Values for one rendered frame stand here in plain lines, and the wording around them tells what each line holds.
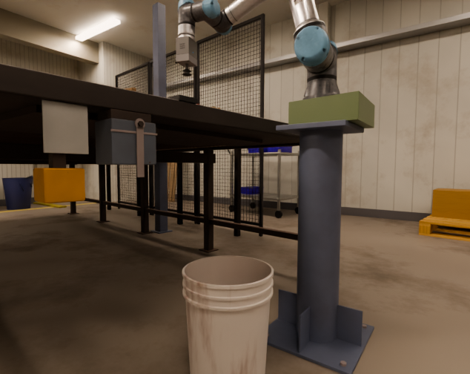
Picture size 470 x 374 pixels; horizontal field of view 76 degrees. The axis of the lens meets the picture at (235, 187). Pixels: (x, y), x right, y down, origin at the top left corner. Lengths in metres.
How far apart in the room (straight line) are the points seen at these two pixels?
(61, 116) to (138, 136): 0.19
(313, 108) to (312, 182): 0.28
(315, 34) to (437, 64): 3.75
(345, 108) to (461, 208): 3.11
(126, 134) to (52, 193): 0.23
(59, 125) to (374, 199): 4.35
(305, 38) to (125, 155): 0.72
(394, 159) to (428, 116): 0.67
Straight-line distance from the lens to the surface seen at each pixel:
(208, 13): 1.47
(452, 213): 4.15
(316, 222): 1.22
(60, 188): 0.80
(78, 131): 0.85
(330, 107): 1.18
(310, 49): 1.17
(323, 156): 1.20
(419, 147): 4.68
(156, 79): 3.46
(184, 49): 1.46
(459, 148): 4.67
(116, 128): 0.86
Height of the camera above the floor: 0.70
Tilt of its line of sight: 4 degrees down
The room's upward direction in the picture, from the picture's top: straight up
